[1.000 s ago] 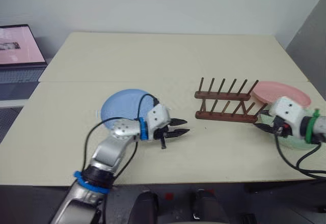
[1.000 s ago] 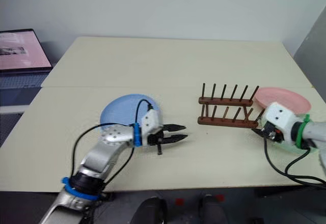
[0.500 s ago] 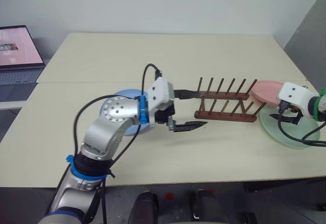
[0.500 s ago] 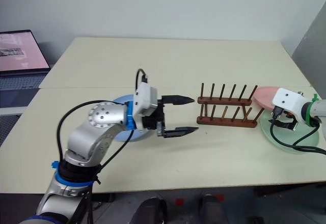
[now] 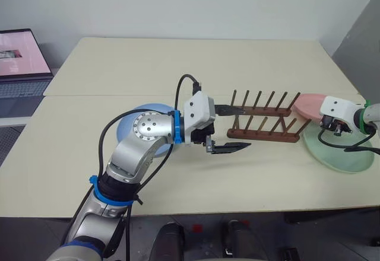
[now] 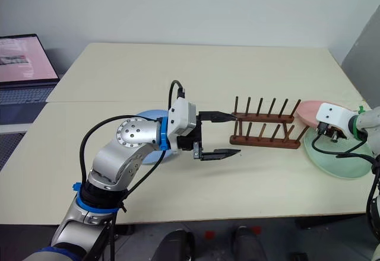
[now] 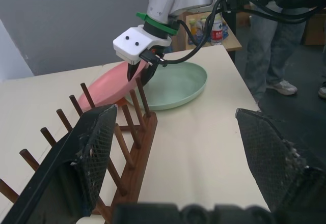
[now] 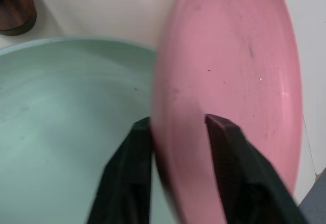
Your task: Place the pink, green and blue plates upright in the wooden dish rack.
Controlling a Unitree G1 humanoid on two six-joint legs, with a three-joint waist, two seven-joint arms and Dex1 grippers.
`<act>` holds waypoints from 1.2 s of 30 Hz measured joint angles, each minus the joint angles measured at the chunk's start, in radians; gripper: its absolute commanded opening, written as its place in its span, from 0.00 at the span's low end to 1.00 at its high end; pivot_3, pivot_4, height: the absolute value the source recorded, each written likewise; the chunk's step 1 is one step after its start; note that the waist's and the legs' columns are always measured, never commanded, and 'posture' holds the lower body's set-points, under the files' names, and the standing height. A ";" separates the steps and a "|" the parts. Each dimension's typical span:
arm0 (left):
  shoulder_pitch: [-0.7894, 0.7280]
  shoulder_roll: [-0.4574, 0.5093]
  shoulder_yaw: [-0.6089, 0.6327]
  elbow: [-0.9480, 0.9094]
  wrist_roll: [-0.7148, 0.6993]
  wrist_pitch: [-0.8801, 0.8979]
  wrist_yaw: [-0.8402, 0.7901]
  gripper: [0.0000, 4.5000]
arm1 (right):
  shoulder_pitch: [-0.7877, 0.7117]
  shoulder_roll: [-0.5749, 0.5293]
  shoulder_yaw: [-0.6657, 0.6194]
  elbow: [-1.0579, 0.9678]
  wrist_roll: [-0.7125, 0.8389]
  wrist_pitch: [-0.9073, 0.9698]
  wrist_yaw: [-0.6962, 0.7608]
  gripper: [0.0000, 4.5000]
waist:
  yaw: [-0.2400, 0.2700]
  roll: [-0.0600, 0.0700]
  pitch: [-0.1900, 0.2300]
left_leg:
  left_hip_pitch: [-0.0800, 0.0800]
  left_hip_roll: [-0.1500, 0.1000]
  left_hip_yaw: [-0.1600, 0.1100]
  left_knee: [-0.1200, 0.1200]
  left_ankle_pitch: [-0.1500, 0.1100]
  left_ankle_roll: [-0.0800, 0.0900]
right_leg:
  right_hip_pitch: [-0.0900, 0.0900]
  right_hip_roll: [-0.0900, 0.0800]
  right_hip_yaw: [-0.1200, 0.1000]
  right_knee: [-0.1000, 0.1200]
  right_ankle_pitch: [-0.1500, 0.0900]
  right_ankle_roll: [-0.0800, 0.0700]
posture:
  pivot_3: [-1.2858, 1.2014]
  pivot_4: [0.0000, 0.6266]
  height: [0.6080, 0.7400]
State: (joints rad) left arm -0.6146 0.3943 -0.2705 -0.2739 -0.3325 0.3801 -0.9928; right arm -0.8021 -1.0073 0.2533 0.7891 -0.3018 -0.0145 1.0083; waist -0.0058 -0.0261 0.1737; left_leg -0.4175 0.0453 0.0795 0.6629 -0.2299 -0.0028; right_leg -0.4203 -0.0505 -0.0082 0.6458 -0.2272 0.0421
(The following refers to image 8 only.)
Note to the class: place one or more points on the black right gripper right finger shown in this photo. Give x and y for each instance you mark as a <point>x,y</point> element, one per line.
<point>244,173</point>

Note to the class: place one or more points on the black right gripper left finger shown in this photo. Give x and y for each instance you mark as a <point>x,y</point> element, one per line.
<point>127,173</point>

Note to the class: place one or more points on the pink plate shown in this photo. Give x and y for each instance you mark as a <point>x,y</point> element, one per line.
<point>224,56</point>

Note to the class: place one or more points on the wooden dish rack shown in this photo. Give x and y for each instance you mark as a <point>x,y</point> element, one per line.
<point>15,7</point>

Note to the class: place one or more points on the green plate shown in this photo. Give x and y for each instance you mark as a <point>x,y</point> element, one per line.
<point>63,122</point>

